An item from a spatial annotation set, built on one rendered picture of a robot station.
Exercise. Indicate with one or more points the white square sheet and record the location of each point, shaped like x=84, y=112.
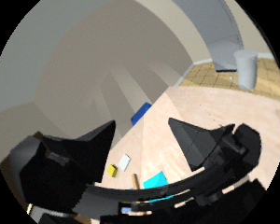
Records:
x=124, y=162

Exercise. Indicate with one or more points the yellow rectangular block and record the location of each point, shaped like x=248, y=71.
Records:
x=112, y=171

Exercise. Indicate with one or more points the tan wooden bar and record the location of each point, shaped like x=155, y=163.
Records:
x=136, y=184

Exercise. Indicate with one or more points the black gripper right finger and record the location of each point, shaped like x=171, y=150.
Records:
x=196, y=142

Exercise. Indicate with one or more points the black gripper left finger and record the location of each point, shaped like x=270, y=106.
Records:
x=88, y=152

